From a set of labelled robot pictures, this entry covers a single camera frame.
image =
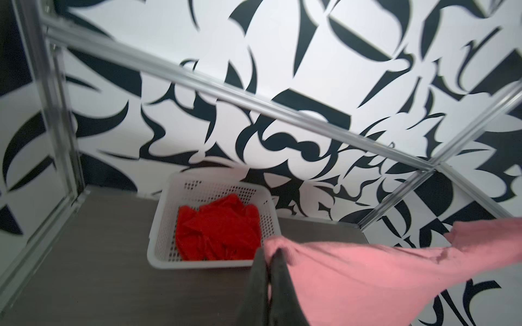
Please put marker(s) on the pink t shirt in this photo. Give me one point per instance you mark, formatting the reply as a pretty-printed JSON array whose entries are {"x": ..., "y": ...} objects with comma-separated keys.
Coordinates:
[{"x": 356, "y": 284}]

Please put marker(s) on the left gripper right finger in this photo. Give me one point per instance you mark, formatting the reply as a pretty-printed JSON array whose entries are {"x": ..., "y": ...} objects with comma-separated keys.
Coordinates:
[{"x": 284, "y": 306}]

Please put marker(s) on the red t shirt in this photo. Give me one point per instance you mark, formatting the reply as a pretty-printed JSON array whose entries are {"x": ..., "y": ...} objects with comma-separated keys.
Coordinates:
[{"x": 223, "y": 230}]

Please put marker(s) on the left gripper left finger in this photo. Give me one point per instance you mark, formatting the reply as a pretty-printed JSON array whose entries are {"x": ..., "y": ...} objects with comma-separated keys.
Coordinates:
[{"x": 254, "y": 309}]

